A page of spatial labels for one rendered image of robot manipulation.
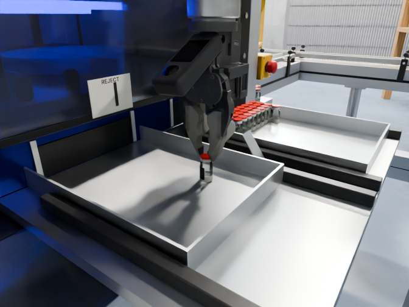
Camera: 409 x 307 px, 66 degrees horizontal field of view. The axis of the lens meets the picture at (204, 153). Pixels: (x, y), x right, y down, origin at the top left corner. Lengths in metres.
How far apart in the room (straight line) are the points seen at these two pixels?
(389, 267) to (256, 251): 1.52
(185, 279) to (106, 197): 0.23
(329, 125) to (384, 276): 1.11
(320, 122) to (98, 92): 0.56
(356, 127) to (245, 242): 0.51
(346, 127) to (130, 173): 0.53
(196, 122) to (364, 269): 1.45
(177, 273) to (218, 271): 0.05
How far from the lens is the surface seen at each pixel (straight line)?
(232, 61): 0.51
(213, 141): 0.49
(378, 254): 1.94
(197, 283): 0.33
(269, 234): 0.43
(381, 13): 8.83
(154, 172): 0.57
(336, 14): 8.72
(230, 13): 0.46
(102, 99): 0.54
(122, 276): 0.38
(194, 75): 0.41
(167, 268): 0.35
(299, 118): 0.87
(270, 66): 0.99
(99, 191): 0.53
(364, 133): 0.84
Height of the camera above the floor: 1.14
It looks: 24 degrees down
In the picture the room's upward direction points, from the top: straight up
